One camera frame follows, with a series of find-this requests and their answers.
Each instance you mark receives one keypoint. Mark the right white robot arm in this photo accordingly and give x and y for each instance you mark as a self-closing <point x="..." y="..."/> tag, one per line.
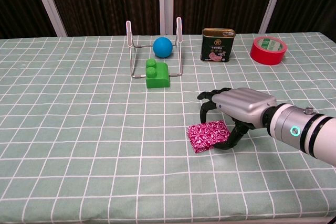
<point x="307" y="132"/>

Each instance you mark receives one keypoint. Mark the white partition frame post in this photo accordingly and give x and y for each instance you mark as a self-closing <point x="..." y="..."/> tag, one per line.
<point x="273" y="1"/>
<point x="166" y="1"/>
<point x="48" y="3"/>

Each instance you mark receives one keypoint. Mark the red tape roll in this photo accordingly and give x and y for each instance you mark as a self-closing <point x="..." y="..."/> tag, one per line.
<point x="265" y="57"/>

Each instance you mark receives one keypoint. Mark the dark green luncheon meat can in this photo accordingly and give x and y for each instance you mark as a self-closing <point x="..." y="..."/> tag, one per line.
<point x="218" y="48"/>

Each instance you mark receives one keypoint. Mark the blue ball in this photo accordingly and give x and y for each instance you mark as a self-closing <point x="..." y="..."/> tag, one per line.
<point x="162" y="47"/>

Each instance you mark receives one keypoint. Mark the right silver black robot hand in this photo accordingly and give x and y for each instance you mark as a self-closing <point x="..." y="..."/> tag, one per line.
<point x="244" y="103"/>

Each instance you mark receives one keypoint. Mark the magenta patterned cloth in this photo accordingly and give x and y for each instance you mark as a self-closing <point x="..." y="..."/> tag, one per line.
<point x="206" y="134"/>

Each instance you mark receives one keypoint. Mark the green toy building block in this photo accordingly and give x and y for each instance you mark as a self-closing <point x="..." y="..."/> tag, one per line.
<point x="157" y="81"/>

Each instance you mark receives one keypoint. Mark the green white checkered tablecloth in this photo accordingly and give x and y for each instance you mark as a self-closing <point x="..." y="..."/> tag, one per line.
<point x="78" y="129"/>

